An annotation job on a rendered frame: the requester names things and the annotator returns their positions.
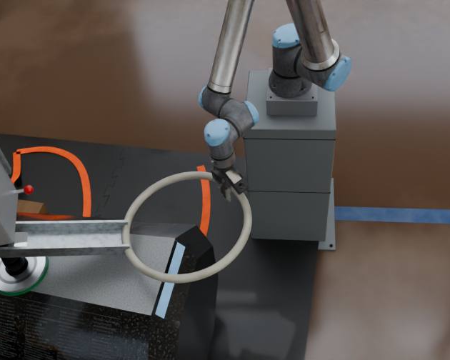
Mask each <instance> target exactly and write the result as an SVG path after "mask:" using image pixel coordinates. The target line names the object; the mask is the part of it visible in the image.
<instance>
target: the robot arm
mask: <svg viewBox="0 0 450 360"><path fill-rule="evenodd" d="M254 1H255V0H228V4H227V8H226V13H225V16H224V21H223V25H222V28H221V33H220V37H219V42H218V46H217V49H216V54H215V57H214V63H213V66H212V70H211V75H210V79H209V82H208V84H207V86H205V87H204V88H203V89H202V90H201V92H200V94H199V105H200V106H201V107H202V108H203V109H204V110H205V111H207V112H209V113H210V114H212V115H214V116H215V117H216V118H218V119H214V120H213V121H210V122H209V123H208V124H207V125H206V127H205V129H204V139H205V142H206V145H207V147H208V150H209V156H210V158H211V163H212V164H213V166H214V167H213V169H211V173H212V176H213V179H214V180H215V181H217V182H218V183H219V184H222V185H221V187H219V188H218V190H219V192H220V194H221V195H222V196H223V198H224V199H225V201H227V202H228V203H229V202H230V201H231V199H230V198H231V196H230V193H231V189H230V187H231V186H232V187H233V188H234V190H235V191H236V192H237V194H238V195H240V194H242V193H243V192H245V191H246V190H247V189H248V188H249V186H248V184H247V183H246V182H245V181H244V177H243V176H242V175H241V172H239V171H238V170H236V169H235V167H234V166H233V164H234V162H235V160H236V156H235V153H234V146H233V143H234V142H235V141H236V140H237V139H239V138H240V137H241V136H243V135H244V134H245V133H246V132H247V131H248V130H249V129H250V128H252V127H254V125H255V124H256V123H257V122H258V121H259V113H258V111H257V110H256V108H255V106H254V105H253V104H252V103H251V102H249V101H243V102H242V103H241V104H240V103H239V102H238V101H236V100H235V99H233V98H231V97H230V95H231V88H232V84H233V81H234V76H235V73H236V68H237V65H238V62H239V57H240V54H241V50H242V46H243V43H244V39H245V36H246V30H247V27H248V25H249V19H250V16H251V12H252V9H253V5H254ZM286 3H287V6H288V8H289V12H290V14H291V17H292V20H293V24H287V25H283V26H280V27H279V28H278V29H277V30H276V31H275V32H274V34H273V40H272V56H273V69H272V71H271V73H270V76H269V88H270V89H271V91H272V92H273V93H275V94H276V95H278V96H282V97H286V98H294V97H298V96H302V95H304V94H305V93H307V92H308V91H309V90H310V88H311V86H312V83H314V84H316V85H317V86H320V87H321V88H323V89H326V90H327V91H336V90H337V89H338V88H339V87H340V86H341V85H342V84H343V83H344V82H345V80H346V78H347V76H348V75H349V73H350V71H351V66H352V61H351V59H350V58H349V57H347V56H344V55H343V54H341V52H340V49H339V45H338V44H337V43H336V42H335V41H334V40H333V39H332V38H331V36H330V33H329V28H328V25H327V22H326V17H325V14H324V10H323V6H322V4H321V0H286Z"/></svg>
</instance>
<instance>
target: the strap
mask: <svg viewBox="0 0 450 360"><path fill-rule="evenodd" d="M33 152H50V153H54V154H58V155H61V156H63V157H65V158H67V159H68V160H70V161H71V162H72V163H73V164H74V166H75V167H76V168H77V170H78V172H79V175H80V177H81V182H82V188H83V196H84V210H83V216H85V217H91V189H90V183H89V178H88V174H87V172H86V169H85V168H84V165H83V164H82V163H81V161H80V160H79V159H78V158H77V157H76V156H74V155H73V154H71V153H69V152H67V151H65V150H63V149H58V148H55V147H50V146H38V147H31V148H25V149H17V151H16V152H14V153H13V161H14V170H13V176H12V178H11V181H12V183H13V184H14V182H15V181H16V180H17V179H18V177H19V175H20V171H21V157H20V154H27V153H33ZM197 169H198V171H202V172H206V169H205V167H204V165H203V166H198V167H197ZM201 185H202V194H203V206H202V217H201V226H200V229H201V231H202V232H203V234H204V235H205V236H206V234H207V231H208V227H209V218H210V207H211V196H210V186H209V180H204V179H201Z"/></svg>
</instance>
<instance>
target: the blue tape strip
mask: <svg viewBox="0 0 450 360"><path fill-rule="evenodd" d="M184 249H185V246H183V245H181V244H180V243H178V242H177V245H176V248H175V251H174V255H173V258H172V260H171V265H170V267H169V271H168V274H177V273H178V270H179V266H180V263H181V259H182V256H183V254H184ZM173 287H174V283H167V282H165V283H164V287H163V290H162V293H161V297H160V299H159V303H158V306H157V309H156V313H155V314H156V315H158V316H160V317H161V318H163V319H164V317H165V313H166V310H167V306H168V304H169V299H170V297H171V293H172V290H173Z"/></svg>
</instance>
